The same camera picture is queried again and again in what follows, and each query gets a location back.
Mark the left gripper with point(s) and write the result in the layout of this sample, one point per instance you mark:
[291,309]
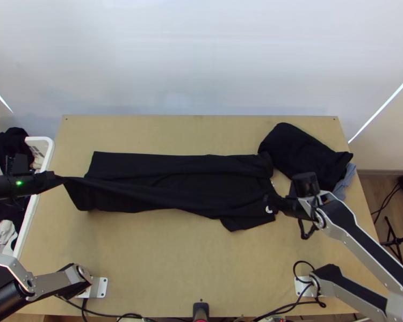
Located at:
[43,182]

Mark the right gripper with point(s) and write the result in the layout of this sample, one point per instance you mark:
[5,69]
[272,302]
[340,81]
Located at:
[294,208]

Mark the black t-shirt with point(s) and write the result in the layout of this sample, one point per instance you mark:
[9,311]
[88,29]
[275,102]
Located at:
[174,181]

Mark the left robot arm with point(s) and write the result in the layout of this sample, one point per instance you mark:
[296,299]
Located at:
[10,187]

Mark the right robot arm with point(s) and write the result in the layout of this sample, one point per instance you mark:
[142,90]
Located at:
[349,224]

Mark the white laundry basket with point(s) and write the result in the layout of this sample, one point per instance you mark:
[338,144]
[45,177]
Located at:
[37,147]

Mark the heap of clothes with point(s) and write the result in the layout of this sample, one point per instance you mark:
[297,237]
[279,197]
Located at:
[10,137]

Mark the pile of folded clothes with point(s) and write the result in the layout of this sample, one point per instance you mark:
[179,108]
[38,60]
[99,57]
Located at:
[299,151]

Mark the black tripod stand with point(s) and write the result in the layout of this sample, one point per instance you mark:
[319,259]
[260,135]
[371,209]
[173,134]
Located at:
[394,240]

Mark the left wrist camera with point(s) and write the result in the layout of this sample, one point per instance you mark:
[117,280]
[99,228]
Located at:
[18,164]

